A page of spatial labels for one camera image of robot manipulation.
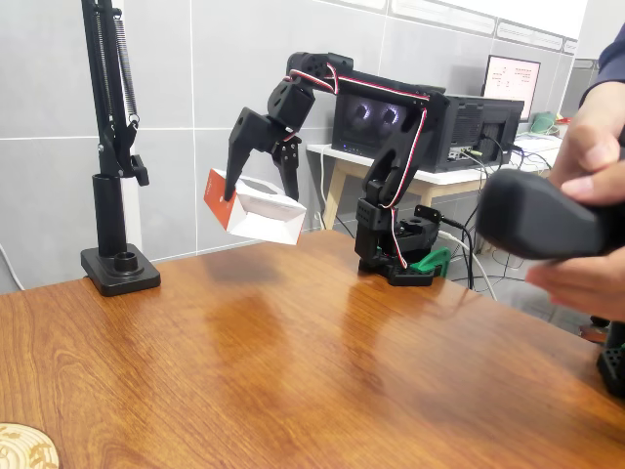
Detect person's left hand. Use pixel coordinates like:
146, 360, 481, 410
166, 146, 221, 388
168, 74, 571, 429
525, 248, 625, 321

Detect red white servo cable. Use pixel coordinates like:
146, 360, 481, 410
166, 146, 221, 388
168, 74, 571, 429
287, 65, 432, 271

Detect dark blue sleeved forearm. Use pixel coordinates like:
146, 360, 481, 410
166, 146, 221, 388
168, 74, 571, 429
580, 33, 625, 107

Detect black desk clamp base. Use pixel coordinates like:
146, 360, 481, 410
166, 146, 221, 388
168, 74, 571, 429
80, 171, 162, 298

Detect black power cable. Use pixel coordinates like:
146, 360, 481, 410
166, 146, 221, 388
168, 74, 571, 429
438, 217, 478, 292

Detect round wooden coaster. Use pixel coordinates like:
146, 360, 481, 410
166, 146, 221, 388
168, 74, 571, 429
0, 422, 61, 469

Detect orange white mouse box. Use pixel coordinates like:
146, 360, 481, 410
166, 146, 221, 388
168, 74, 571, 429
203, 168, 308, 247

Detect black computer case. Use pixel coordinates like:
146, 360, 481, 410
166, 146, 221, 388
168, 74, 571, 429
331, 85, 524, 173

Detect green cap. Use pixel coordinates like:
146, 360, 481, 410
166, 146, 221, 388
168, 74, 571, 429
529, 111, 561, 136

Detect white usb cable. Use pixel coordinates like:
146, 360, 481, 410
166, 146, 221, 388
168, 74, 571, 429
437, 232, 499, 302

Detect computer monitor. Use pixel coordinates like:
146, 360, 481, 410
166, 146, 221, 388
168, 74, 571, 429
480, 55, 542, 123

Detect black leader arm handle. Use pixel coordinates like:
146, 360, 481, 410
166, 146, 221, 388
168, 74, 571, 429
476, 168, 625, 266

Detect person's right hand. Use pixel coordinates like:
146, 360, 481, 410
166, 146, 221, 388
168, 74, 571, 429
549, 80, 625, 209

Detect green table clamp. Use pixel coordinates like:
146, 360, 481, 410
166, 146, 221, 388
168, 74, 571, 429
407, 246, 453, 279

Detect white papers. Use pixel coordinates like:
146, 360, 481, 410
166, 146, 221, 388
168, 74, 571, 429
512, 134, 563, 152

